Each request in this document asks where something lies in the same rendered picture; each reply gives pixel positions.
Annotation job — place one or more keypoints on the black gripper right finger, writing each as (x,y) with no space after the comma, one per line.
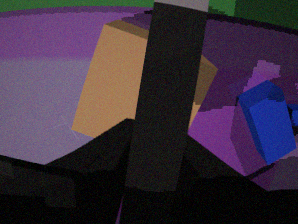
(210,192)

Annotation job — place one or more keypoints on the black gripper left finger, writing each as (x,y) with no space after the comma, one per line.
(83,187)

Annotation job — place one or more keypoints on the grey putter with red face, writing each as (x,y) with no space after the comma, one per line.
(168,83)

